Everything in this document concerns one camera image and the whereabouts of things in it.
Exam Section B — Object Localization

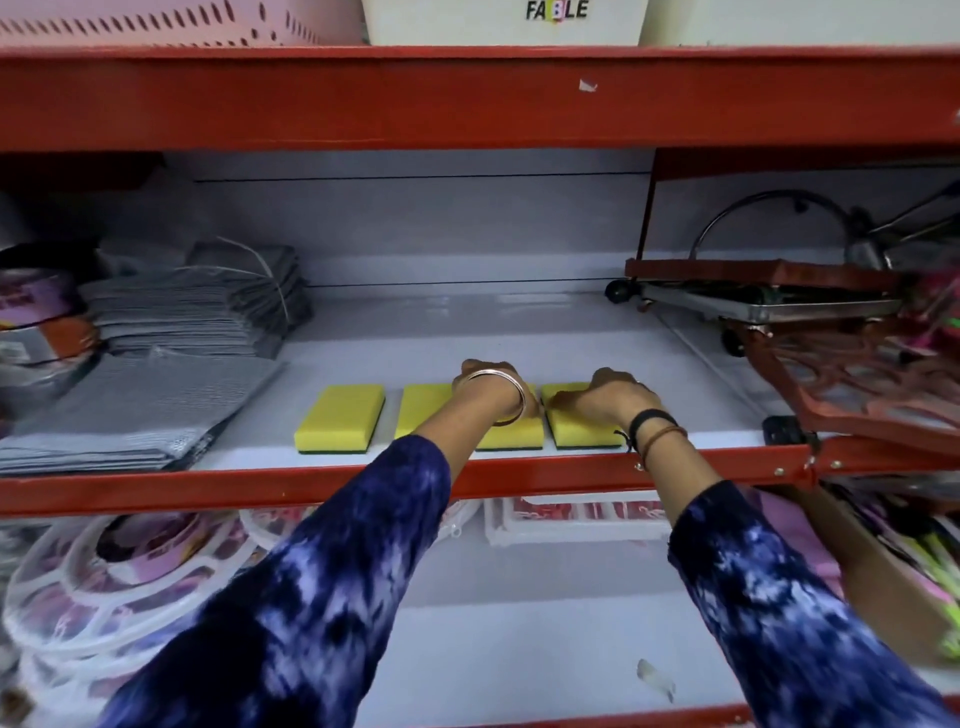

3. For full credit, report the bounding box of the person's right hand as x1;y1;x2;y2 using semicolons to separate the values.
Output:
546;366;666;436

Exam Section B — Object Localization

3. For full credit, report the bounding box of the person's left hand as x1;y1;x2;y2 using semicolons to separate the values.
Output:
452;359;543;426

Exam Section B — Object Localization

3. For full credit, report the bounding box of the yellow green scrub sponge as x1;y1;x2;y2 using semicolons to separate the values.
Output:
294;384;387;456
540;381;630;452
394;383;459;442
474;384;546;453

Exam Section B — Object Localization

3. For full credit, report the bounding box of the person's left forearm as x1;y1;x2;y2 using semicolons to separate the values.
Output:
96;386;528;728

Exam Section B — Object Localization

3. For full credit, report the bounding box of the person's right forearm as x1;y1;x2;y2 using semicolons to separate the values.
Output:
627;411;960;728

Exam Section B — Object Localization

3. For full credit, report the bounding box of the metal bangle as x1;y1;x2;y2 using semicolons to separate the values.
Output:
454;366;529;428

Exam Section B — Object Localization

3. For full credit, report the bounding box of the black wristband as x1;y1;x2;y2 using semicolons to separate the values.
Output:
615;408;681;454

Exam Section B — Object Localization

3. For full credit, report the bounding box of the white framed packet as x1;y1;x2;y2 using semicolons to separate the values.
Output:
483;495;674;547

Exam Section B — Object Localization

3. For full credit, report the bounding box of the steel platform trolley with wheels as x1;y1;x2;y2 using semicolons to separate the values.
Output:
604;258;907;360

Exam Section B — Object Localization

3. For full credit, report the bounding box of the red plastic lattice stand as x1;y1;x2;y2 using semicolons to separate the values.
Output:
738;316;960;460

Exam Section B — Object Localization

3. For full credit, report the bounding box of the red metal shelf rack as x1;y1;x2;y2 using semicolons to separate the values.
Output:
0;45;960;728

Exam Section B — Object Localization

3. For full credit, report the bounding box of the tied bundle of grey cloths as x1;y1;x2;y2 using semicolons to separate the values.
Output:
79;237;315;360

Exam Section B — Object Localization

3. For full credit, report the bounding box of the brown cardboard panel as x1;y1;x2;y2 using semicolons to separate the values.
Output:
757;484;957;670

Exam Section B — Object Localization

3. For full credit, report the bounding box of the steel utensil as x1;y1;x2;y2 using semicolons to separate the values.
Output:
846;178;960;273

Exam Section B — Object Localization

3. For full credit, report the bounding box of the pink packaged item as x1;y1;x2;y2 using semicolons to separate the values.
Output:
897;268;960;358

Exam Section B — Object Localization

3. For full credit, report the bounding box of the white plastic container with print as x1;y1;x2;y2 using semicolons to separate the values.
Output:
361;0;651;48

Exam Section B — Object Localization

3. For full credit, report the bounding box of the bundle of colourful packets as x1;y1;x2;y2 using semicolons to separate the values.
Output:
825;480;960;663

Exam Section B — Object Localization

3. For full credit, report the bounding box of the stack of flat grey packets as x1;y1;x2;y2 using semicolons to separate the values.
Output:
0;351;289;478

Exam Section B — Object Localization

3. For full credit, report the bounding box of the cream plastic container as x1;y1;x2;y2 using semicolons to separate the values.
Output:
639;0;960;48

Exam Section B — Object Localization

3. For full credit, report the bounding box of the stack of white round hangers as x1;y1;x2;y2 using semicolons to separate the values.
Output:
0;504;483;728

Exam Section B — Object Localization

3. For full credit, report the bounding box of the pink plastic basket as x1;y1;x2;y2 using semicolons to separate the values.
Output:
0;0;367;49

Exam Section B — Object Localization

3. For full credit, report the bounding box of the brown thread bracelet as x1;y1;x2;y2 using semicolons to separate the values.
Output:
636;425;690;472

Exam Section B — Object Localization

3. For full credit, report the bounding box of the curved steel wire handle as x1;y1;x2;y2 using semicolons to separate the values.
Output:
688;188;858;262

